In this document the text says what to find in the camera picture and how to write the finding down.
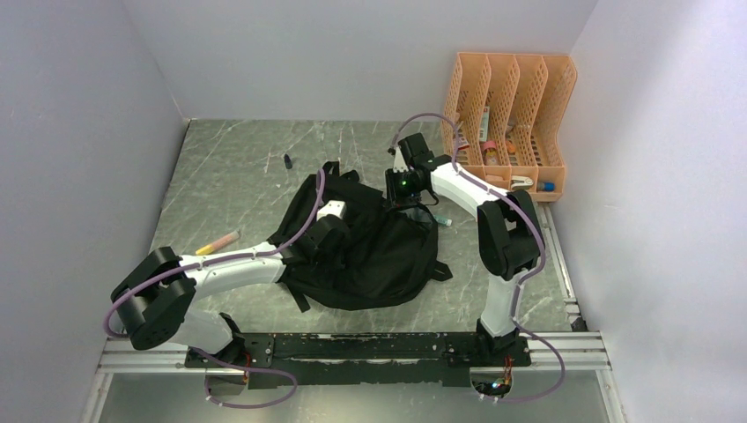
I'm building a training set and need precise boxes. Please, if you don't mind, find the black student backpack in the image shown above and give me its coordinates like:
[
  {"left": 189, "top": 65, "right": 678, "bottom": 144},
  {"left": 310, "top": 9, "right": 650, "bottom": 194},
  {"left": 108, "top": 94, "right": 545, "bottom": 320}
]
[{"left": 269, "top": 161, "right": 453, "bottom": 312}]

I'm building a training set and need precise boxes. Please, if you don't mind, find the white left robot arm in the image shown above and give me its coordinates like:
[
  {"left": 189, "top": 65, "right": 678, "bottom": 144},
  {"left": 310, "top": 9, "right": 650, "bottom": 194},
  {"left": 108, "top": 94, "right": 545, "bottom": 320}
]
[{"left": 110, "top": 215, "right": 350, "bottom": 367}]

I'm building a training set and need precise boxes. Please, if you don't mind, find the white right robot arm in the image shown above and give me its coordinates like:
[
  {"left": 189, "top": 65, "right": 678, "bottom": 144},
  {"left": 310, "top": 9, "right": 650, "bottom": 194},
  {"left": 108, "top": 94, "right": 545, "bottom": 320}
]
[{"left": 385, "top": 133, "right": 545, "bottom": 365}]

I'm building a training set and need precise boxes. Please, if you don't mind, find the green white glue stick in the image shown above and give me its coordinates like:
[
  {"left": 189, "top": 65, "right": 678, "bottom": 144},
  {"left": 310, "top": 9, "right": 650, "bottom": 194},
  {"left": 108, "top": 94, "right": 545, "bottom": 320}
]
[{"left": 433, "top": 215, "right": 452, "bottom": 227}]

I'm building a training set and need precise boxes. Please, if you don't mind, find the pink bottle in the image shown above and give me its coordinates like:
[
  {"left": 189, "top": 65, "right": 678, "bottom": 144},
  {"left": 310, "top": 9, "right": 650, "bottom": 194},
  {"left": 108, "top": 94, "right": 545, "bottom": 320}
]
[{"left": 481, "top": 140, "right": 499, "bottom": 166}]

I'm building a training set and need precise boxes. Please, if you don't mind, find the tall white green box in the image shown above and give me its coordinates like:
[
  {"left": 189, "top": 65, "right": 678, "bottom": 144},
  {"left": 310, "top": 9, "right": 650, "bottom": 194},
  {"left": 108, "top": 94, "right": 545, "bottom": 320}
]
[{"left": 478, "top": 105, "right": 490, "bottom": 143}]

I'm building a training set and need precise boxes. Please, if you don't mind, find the white stapler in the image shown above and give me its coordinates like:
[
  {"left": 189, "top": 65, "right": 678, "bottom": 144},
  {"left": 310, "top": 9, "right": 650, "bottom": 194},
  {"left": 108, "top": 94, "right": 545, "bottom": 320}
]
[{"left": 510, "top": 175, "right": 535, "bottom": 191}]

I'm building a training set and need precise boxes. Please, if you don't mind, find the orange plastic desk organizer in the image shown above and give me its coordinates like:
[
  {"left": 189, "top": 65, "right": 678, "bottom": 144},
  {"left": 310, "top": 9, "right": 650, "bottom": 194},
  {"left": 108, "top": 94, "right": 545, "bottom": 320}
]
[{"left": 441, "top": 52, "right": 578, "bottom": 203}]

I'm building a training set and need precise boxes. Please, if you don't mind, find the pink yellow highlighter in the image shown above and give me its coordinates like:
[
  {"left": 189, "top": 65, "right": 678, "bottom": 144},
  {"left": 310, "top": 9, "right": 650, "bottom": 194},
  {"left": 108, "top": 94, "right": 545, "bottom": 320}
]
[{"left": 195, "top": 230, "right": 240, "bottom": 256}]

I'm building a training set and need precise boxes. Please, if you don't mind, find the grey blue sharpener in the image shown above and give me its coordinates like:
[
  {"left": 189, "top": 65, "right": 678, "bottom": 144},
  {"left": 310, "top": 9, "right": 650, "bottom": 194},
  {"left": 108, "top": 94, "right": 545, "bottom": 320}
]
[{"left": 536, "top": 182, "right": 556, "bottom": 192}]

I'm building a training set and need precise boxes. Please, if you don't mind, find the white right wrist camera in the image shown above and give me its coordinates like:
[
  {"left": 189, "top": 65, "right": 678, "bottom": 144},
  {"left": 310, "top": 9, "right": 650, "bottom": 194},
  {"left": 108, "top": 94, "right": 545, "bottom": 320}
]
[{"left": 392, "top": 147, "right": 409, "bottom": 173}]

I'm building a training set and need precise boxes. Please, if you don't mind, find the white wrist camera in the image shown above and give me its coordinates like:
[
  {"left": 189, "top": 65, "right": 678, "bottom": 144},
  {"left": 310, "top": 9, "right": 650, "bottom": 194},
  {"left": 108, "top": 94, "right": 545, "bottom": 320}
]
[
  {"left": 392, "top": 147, "right": 409, "bottom": 173},
  {"left": 316, "top": 200, "right": 347, "bottom": 220}
]

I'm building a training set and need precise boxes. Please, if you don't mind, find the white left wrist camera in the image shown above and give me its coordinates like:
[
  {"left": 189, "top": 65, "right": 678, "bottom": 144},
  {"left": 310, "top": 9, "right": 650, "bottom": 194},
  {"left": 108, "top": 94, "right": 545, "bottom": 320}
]
[{"left": 316, "top": 200, "right": 347, "bottom": 220}]

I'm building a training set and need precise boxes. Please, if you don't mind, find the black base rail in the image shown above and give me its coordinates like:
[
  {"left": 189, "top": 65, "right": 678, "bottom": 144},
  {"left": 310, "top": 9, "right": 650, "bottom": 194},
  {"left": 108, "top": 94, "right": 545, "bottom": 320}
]
[{"left": 185, "top": 331, "right": 532, "bottom": 390}]

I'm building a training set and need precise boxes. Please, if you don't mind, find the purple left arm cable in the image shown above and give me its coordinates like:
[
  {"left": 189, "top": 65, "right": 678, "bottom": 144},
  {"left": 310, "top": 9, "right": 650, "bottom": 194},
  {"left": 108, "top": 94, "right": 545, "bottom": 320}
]
[{"left": 103, "top": 169, "right": 327, "bottom": 410}]

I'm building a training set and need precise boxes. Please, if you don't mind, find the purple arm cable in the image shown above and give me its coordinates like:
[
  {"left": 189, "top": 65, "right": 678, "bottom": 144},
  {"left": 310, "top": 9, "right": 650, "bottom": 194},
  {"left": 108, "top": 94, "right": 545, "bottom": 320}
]
[
  {"left": 103, "top": 169, "right": 327, "bottom": 410},
  {"left": 389, "top": 112, "right": 566, "bottom": 404}
]

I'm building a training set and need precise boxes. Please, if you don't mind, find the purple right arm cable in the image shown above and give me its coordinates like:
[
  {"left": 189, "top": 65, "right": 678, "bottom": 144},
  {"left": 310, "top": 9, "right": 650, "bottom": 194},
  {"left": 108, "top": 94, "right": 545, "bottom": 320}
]
[{"left": 389, "top": 112, "right": 566, "bottom": 404}]

